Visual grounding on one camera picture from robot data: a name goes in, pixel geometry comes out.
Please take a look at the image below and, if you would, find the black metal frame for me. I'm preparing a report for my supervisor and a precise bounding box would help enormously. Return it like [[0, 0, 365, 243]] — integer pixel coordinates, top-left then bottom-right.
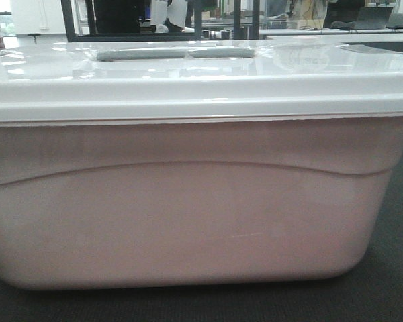
[[60, 0, 261, 42]]

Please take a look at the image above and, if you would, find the white long table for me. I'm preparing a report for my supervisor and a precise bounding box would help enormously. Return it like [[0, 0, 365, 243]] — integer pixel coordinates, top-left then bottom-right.
[[259, 28, 403, 43]]

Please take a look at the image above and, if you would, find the grey laptop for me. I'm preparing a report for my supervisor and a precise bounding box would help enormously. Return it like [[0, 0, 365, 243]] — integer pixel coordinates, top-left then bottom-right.
[[351, 7, 393, 30]]

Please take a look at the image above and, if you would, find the white bin lid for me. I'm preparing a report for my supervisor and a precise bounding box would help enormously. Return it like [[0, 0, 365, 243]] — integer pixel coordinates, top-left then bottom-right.
[[0, 38, 403, 127]]

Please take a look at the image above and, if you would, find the grey lid handle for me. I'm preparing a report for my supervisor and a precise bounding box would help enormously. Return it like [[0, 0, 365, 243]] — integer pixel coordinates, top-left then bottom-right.
[[97, 46, 255, 62]]

